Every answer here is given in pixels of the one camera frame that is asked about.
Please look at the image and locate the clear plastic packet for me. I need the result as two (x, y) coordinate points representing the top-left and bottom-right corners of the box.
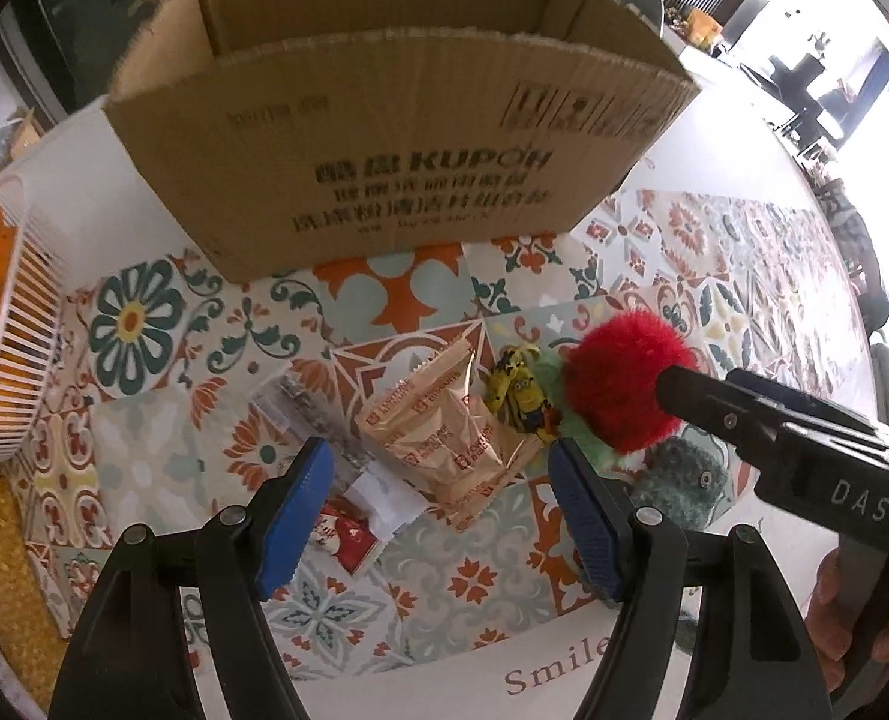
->
(253, 371), (371, 481)

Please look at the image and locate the red and white snack packet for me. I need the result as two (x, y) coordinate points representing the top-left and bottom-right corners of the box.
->
(313, 499), (389, 578)

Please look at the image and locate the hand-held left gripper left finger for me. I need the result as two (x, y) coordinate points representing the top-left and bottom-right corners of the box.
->
(47, 435), (337, 720)

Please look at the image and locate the white wire basket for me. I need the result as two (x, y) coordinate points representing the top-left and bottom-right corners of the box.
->
(0, 175), (68, 470)

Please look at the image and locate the dark glass sliding door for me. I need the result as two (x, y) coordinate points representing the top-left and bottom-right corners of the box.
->
(10, 0), (198, 125)

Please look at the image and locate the teal knitted plush toy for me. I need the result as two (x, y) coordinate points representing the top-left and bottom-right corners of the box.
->
(628, 435), (732, 535)

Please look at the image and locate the beige cookie packet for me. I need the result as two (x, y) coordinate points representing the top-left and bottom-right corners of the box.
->
(356, 339), (545, 533)

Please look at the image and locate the yellow woven placemat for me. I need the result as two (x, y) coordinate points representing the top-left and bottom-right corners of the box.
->
(0, 474), (72, 692)

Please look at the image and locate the brown cardboard box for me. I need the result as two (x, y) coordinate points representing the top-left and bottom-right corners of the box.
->
(106, 0), (702, 286)

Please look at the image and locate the person's right hand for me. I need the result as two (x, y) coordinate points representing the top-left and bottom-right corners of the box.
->
(804, 540), (889, 702)

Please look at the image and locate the yellow cartoon figure toy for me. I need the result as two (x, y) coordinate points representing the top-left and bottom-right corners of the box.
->
(485, 345), (566, 440)

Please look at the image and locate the red fluffy pompom plush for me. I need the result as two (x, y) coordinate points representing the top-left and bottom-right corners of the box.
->
(562, 311), (701, 455)

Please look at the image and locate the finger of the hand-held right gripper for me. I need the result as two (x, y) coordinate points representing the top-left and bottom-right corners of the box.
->
(654, 364), (786, 467)
(724, 368), (879, 437)

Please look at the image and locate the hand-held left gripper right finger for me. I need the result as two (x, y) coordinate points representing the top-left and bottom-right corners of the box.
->
(548, 436), (818, 720)

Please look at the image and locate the white tissue packet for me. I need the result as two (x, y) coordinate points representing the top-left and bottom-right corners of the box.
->
(343, 465), (423, 542)

